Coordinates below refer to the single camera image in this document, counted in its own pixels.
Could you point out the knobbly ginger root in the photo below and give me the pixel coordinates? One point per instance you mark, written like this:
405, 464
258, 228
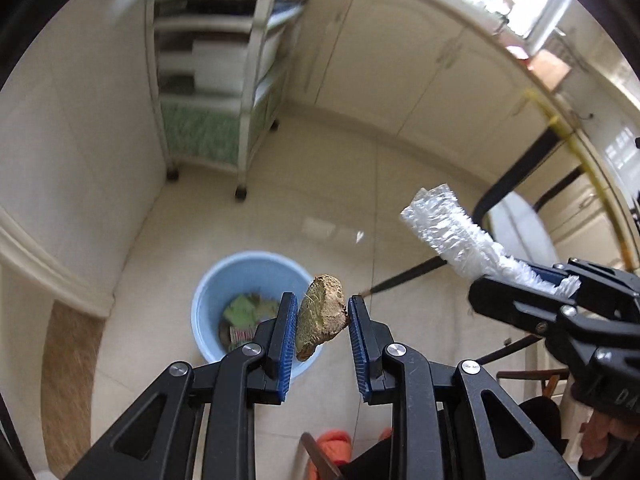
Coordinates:
322, 310

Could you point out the person's right hand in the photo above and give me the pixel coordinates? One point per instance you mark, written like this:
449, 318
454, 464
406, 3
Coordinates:
605, 435

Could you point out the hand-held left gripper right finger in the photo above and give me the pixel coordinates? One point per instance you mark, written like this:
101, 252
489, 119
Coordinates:
360, 350

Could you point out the clear plastic wrap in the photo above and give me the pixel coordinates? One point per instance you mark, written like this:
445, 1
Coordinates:
450, 230

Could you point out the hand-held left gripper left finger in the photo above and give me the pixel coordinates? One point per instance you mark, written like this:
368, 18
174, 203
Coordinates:
287, 350

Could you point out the wooden cutting board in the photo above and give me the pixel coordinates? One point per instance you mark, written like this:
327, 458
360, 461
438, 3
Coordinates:
550, 70

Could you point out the wooden chair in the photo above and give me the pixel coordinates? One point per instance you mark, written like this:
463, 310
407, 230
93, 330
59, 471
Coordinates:
530, 374

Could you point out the cream lower kitchen cabinets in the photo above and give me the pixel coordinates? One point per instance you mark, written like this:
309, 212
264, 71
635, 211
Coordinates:
400, 60

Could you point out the red striped wrapper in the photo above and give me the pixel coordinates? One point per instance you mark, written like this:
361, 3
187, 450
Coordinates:
242, 336

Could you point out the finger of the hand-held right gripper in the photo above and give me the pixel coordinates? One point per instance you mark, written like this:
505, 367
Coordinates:
510, 305
610, 290

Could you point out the steel faucet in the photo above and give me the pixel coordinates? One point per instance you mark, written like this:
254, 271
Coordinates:
505, 10

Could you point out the white storage trolley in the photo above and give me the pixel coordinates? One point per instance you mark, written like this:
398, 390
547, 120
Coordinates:
200, 135

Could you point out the blue plastic bin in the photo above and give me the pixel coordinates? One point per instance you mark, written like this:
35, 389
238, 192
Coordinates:
215, 280

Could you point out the brown wooden bar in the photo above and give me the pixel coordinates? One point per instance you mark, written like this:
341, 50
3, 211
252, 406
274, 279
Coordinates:
320, 457

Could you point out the kitchen window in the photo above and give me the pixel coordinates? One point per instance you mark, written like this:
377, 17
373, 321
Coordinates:
525, 0

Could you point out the orange slipper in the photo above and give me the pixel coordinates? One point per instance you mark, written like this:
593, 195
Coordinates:
386, 435
336, 447

